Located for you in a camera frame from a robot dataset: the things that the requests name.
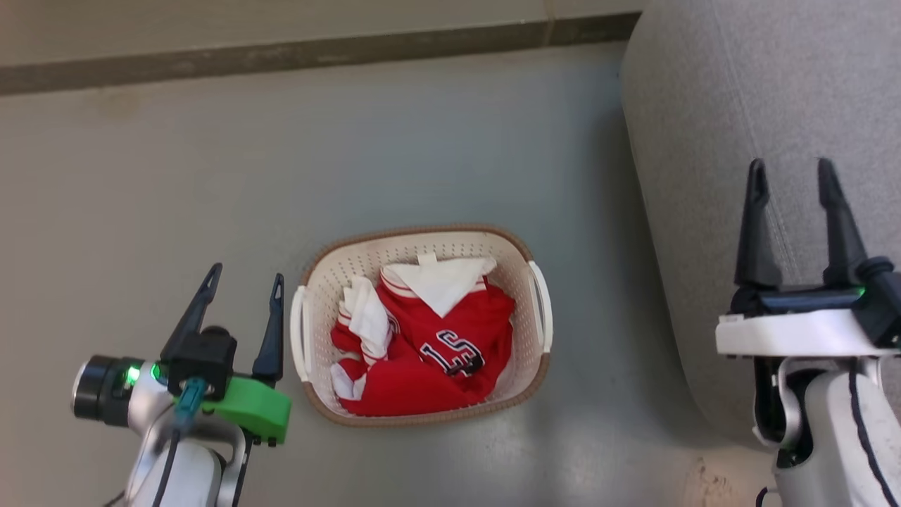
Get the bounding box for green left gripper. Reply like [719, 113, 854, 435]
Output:
[160, 263, 292, 446]

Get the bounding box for grey fabric sofa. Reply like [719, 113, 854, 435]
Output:
[621, 0, 901, 448]

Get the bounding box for red white-striped shorts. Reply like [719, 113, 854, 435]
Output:
[329, 276, 493, 418]

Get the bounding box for black left camera cable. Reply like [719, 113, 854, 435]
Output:
[151, 377, 210, 507]

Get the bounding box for beige perforated laundry basket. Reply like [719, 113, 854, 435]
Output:
[290, 224, 554, 428]

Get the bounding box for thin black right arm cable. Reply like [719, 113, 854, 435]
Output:
[847, 356, 901, 492]

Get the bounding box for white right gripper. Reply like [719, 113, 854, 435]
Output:
[716, 157, 901, 358]

